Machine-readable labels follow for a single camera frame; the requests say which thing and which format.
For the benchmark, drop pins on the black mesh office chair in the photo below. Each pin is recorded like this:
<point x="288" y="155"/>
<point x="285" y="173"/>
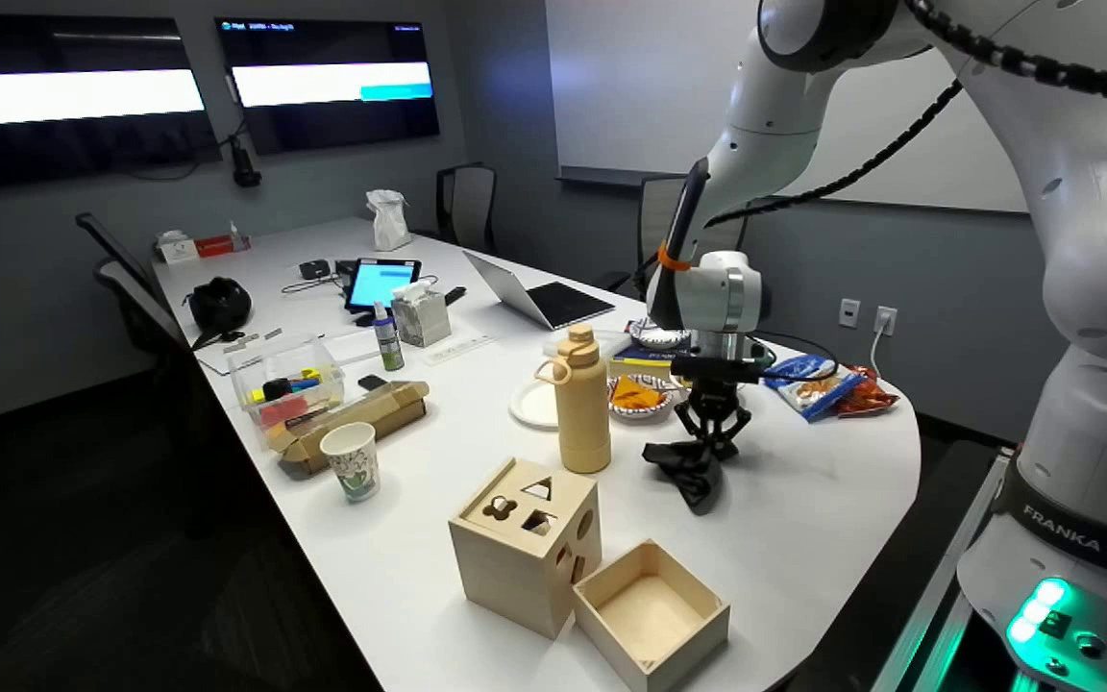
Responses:
<point x="465" y="204"/>

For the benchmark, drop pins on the wooden shape sorter cube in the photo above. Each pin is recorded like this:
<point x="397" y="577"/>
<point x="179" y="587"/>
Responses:
<point x="516" y="561"/>

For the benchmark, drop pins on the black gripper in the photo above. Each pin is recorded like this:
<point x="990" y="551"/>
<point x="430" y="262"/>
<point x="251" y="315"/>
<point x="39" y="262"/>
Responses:
<point x="717" y="409"/>

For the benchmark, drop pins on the patterned paper cup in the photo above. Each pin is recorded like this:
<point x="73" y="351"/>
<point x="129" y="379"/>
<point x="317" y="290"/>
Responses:
<point x="352" y="461"/>

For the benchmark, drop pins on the black webcam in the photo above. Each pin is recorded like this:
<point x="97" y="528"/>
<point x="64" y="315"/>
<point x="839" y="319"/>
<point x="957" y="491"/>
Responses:
<point x="244" y="158"/>

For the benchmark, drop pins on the wall monitor with teal bar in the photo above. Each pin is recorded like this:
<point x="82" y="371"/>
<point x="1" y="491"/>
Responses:
<point x="328" y="90"/>

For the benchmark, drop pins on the open wooden box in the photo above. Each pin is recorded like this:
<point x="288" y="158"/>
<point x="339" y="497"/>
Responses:
<point x="679" y="647"/>

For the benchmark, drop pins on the small black device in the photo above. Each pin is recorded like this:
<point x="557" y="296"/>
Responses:
<point x="313" y="271"/>

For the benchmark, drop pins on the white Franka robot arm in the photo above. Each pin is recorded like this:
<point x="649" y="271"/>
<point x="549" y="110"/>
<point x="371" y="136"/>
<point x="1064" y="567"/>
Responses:
<point x="1091" y="255"/>

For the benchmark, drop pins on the brown cardboard box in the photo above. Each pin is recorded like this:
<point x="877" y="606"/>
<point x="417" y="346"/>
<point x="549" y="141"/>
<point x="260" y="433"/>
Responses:
<point x="374" y="415"/>

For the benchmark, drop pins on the blue book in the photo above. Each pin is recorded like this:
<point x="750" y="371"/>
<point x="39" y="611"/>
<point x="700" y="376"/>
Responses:
<point x="626" y="351"/>

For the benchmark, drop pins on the flat red box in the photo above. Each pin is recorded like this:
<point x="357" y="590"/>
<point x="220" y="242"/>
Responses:
<point x="215" y="242"/>

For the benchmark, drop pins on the black towel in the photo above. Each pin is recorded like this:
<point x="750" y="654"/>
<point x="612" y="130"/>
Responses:
<point x="690" y="479"/>

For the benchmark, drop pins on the bowl of orange snacks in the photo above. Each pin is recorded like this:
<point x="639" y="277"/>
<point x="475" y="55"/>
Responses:
<point x="636" y="397"/>

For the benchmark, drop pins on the white plate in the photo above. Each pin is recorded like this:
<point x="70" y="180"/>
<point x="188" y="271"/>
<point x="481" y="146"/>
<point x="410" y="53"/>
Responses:
<point x="530" y="409"/>

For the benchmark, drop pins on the wide wall monitor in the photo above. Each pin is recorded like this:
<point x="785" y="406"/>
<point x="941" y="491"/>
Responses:
<point x="67" y="103"/>

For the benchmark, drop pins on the open silver laptop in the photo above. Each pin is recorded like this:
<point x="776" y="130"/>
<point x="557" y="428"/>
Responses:
<point x="539" y="304"/>

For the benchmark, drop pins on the yellow stick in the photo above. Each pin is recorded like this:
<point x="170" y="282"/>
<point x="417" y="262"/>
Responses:
<point x="636" y="367"/>

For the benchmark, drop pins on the white paper sheet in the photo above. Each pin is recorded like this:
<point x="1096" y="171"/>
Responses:
<point x="238" y="346"/>

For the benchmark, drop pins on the black phone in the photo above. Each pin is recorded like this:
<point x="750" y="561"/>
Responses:
<point x="371" y="382"/>

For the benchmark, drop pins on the blue snack bag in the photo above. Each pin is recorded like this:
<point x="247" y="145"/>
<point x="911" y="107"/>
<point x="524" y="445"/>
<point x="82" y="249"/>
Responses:
<point x="811" y="386"/>

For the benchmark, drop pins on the tablet with blue screen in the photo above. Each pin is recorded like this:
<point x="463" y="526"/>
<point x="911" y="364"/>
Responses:
<point x="381" y="282"/>

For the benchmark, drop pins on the whiteboard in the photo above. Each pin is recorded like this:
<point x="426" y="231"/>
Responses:
<point x="631" y="90"/>

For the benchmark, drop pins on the tan water bottle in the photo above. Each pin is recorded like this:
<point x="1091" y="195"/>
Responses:
<point x="581" y="409"/>

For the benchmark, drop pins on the white wall outlet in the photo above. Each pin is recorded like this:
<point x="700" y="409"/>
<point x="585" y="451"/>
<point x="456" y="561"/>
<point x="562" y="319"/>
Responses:
<point x="884" y="319"/>
<point x="850" y="314"/>

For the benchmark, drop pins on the red snack bag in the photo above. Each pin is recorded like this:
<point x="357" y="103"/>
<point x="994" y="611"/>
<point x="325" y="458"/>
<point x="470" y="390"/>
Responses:
<point x="873" y="397"/>

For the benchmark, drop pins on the white carton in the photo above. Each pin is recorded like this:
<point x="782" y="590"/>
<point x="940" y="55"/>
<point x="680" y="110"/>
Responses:
<point x="420" y="315"/>

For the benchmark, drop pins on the clear container with markers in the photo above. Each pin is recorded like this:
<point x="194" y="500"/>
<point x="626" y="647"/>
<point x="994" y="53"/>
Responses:
<point x="285" y="386"/>

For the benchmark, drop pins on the black round bag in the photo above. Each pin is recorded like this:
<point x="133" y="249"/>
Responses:
<point x="220" y="310"/>

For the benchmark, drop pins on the small white box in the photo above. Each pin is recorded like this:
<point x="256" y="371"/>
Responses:
<point x="179" y="249"/>

